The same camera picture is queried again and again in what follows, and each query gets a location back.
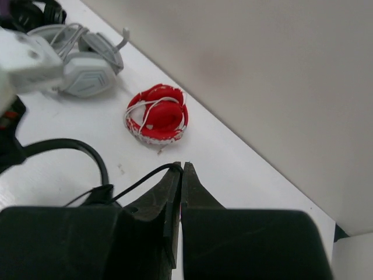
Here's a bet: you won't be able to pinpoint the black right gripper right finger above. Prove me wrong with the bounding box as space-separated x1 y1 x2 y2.
181 163 333 279

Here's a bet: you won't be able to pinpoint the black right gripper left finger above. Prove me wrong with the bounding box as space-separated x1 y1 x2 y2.
1 162 183 279

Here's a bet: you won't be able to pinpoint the black Panasonic wired headphones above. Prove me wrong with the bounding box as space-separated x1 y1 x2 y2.
23 138 186 209

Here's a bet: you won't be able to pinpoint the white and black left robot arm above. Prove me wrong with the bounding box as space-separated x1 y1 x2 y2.
1 29 64 172

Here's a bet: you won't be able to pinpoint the red white wrapped headphones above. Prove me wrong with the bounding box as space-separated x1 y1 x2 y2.
124 83 189 147

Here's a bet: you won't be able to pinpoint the black headphones at back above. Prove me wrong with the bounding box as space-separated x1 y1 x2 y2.
1 0 67 33

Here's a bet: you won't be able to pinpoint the grey white gaming headset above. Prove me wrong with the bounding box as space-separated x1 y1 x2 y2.
27 23 130 98

